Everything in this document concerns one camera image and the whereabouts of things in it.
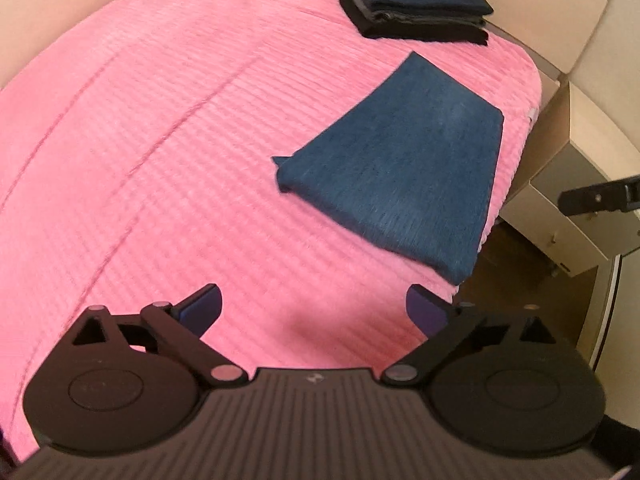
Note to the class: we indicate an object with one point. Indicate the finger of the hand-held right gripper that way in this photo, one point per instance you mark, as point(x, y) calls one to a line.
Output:
point(595, 199)

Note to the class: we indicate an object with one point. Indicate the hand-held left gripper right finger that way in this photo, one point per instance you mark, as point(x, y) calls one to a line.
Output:
point(425, 310)

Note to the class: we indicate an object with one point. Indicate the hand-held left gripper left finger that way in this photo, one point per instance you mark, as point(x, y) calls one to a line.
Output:
point(202, 310)

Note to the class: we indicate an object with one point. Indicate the blue denim jeans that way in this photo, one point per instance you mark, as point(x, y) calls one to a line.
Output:
point(400, 170)

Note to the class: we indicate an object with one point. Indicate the stack of dark folded clothes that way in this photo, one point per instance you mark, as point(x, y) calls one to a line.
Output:
point(415, 33)

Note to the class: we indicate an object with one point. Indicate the white bedside cabinet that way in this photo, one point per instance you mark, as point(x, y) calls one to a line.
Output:
point(565, 240)

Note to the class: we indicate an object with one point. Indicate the pink ribbed blanket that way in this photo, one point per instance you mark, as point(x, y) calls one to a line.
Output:
point(150, 160)

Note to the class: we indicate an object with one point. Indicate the beige headboard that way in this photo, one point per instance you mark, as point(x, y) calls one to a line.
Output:
point(560, 20)

